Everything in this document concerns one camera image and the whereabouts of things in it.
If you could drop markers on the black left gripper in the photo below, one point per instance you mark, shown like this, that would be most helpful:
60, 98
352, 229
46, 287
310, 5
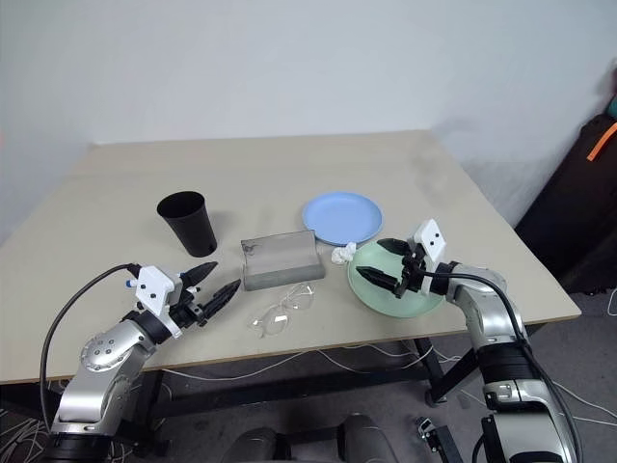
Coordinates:
188, 308

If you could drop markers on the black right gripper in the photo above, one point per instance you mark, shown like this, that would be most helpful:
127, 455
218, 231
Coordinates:
410, 280

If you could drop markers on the green plate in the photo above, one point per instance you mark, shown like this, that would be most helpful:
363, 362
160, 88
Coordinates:
385, 305

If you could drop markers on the white tissue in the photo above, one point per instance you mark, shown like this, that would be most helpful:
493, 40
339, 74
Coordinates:
342, 253

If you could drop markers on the grey glasses case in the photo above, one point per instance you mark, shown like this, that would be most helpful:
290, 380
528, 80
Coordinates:
279, 270

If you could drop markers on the clear frame glasses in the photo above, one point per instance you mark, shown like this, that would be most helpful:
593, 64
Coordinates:
279, 318

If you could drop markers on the blue capped white marker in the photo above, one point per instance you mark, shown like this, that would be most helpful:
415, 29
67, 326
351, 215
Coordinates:
129, 282

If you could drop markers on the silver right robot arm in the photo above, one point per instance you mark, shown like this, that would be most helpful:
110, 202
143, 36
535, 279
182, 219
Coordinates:
496, 328

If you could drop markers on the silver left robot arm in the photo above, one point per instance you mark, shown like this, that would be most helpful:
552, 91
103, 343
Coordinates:
103, 357

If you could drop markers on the black plastic cup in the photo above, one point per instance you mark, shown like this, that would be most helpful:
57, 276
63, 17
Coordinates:
193, 231

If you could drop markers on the blue plate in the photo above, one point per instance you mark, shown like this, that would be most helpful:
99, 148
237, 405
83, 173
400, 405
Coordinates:
342, 217

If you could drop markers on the dark rounded shape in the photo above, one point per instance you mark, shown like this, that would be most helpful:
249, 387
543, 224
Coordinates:
258, 446

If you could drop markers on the small black device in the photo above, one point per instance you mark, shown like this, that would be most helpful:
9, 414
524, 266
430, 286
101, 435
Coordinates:
434, 439

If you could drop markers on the large black bag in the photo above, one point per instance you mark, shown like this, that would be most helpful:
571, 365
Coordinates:
569, 217

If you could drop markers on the teal object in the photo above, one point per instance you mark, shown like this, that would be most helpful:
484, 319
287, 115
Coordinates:
613, 106

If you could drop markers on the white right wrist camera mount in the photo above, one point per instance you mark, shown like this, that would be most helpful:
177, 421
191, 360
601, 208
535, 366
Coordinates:
430, 239

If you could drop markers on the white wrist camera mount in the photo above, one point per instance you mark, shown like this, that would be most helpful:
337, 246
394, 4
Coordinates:
430, 239
153, 289

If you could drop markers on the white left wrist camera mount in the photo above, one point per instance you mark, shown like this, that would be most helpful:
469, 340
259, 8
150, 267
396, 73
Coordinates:
153, 289

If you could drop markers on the black metal table frame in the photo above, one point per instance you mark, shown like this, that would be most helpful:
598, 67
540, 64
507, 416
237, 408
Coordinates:
289, 386

